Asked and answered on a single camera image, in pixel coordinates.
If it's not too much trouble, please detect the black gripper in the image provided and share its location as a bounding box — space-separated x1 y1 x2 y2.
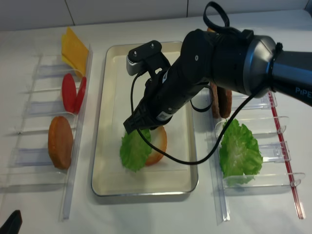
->
123 65 208 134

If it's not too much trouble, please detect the green lettuce leaf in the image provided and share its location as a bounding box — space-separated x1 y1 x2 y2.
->
219 119 263 186
119 130 152 172

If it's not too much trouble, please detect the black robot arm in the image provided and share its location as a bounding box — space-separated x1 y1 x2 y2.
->
123 29 312 133

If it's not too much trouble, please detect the right red tomato slice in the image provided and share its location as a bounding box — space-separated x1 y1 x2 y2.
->
74 77 87 114

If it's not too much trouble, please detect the red tomato slice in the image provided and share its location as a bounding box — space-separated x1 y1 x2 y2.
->
74 77 87 114
61 73 77 113

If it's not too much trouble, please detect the left brown meat patty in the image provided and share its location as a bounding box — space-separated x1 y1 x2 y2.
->
210 82 220 118

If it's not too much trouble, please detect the left red tomato slice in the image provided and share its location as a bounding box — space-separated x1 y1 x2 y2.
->
61 73 77 113

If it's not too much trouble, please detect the right dark meat patty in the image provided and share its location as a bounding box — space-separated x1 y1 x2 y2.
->
217 87 232 118

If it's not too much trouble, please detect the green lettuce leaf in rack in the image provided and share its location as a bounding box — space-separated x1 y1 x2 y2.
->
219 119 263 186

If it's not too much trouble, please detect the orange cheese slice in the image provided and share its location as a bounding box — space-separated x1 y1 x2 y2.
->
61 27 89 78

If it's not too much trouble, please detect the yellow cheese slice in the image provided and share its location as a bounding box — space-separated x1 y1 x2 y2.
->
61 34 73 67

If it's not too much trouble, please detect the toasted bun slice on tray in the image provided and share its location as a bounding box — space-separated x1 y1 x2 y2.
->
145 126 167 166

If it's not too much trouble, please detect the cream rectangular metal tray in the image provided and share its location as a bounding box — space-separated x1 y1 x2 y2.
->
91 44 198 197

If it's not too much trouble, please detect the brown bun bottom in rack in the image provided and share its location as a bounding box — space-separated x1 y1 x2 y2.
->
48 116 74 170

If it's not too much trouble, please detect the left clear acrylic rack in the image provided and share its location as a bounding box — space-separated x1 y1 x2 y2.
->
0 49 93 220

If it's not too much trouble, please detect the clear acrylic rack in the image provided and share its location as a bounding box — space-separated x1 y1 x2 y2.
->
206 106 306 221
0 49 93 220

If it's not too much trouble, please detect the left sesame bun top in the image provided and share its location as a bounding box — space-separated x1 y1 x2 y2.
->
207 28 215 33

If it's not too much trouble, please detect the right clear acrylic rack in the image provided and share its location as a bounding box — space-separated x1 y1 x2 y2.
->
206 106 306 221

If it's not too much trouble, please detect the black object bottom left corner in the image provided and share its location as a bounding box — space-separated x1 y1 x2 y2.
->
0 210 22 234

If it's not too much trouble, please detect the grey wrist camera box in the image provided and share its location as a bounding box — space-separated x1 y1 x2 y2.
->
126 40 171 76

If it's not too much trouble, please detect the black camera cable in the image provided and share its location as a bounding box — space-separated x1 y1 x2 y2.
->
131 1 283 165

